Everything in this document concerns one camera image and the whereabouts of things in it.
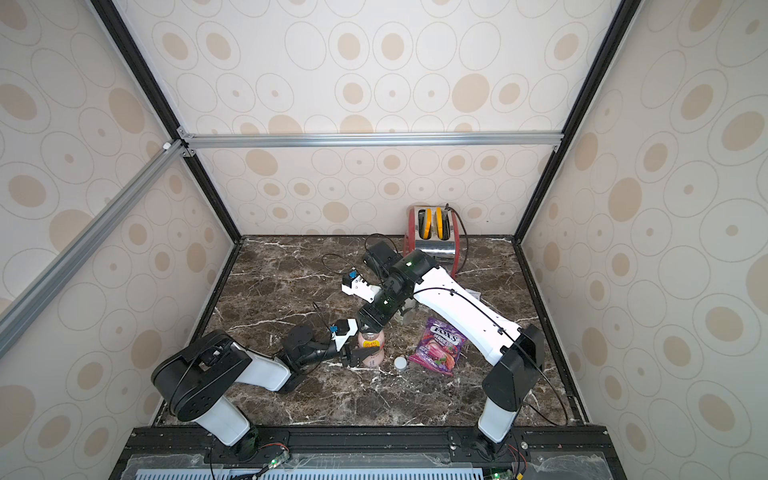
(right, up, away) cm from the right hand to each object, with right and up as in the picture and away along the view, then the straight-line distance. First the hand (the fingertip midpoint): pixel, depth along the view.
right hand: (365, 328), depth 73 cm
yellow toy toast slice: (+19, +29, +24) cm, 42 cm away
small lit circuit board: (-21, -31, -3) cm, 38 cm away
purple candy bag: (+21, -9, +15) cm, 28 cm away
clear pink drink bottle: (+2, -3, +2) cm, 4 cm away
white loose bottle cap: (+9, -13, +15) cm, 22 cm away
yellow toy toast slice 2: (+22, +29, +22) cm, 43 cm away
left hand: (+3, -4, +5) cm, 7 cm away
